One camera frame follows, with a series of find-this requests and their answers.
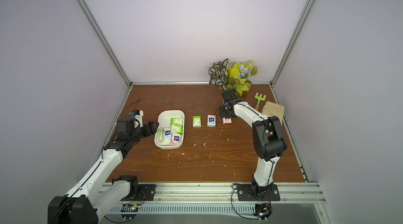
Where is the green pocket tissue pack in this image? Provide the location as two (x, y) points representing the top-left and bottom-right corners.
(192, 116), (202, 128)

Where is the left circuit board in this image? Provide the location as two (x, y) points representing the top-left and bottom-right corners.
(120, 204), (139, 223)

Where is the aluminium front rail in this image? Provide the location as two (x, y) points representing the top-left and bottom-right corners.
(116, 182), (326, 205)

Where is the white plastic storage box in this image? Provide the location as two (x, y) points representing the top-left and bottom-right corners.
(154, 110), (185, 150)

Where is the blue pocket tissue pack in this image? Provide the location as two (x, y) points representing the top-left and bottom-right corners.
(207, 115), (216, 127)

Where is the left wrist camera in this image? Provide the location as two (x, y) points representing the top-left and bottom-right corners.
(131, 110), (144, 128)

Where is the circuit board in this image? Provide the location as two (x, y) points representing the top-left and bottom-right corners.
(120, 204), (139, 223)
(254, 203), (273, 221)

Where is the green toy garden rake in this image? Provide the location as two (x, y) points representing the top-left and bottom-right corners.
(255, 92), (267, 110)

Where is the pink pocket tissue pack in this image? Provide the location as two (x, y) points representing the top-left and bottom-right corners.
(222, 118), (232, 124)

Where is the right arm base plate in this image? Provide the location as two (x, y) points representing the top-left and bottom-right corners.
(233, 183), (281, 202)

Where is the pink barcode tissue pack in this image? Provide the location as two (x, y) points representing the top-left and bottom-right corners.
(171, 132), (182, 145)

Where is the right circuit board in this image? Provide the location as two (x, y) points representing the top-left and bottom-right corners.
(254, 203), (273, 221)

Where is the white tissue pack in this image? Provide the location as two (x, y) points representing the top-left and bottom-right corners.
(171, 124), (184, 134)

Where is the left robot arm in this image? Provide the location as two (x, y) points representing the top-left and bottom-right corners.
(47, 111), (159, 224)

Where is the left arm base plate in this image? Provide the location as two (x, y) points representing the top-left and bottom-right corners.
(123, 184), (156, 202)

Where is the blue tempo tissue pack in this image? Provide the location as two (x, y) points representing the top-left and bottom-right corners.
(163, 127), (172, 140)

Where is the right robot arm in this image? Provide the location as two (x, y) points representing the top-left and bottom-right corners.
(219, 90), (288, 199)

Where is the beige work glove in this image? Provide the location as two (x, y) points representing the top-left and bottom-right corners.
(261, 101), (284, 124)

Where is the potted artificial plant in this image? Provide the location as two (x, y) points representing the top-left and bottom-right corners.
(208, 58), (258, 99)

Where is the green edge tissue pack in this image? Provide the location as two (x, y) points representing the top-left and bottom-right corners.
(157, 128), (164, 144)

